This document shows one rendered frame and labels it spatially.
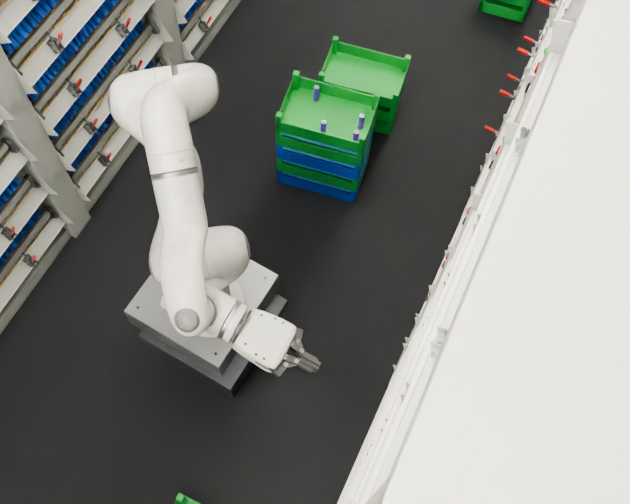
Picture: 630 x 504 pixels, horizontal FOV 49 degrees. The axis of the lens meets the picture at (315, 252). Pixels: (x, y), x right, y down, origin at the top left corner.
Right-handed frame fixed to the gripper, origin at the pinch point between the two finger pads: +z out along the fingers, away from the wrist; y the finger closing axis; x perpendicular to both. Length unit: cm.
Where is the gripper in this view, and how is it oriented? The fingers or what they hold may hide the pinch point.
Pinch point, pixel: (309, 363)
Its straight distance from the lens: 139.6
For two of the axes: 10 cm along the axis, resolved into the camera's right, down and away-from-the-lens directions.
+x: 2.2, -3.5, -9.1
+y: -4.3, 8.0, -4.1
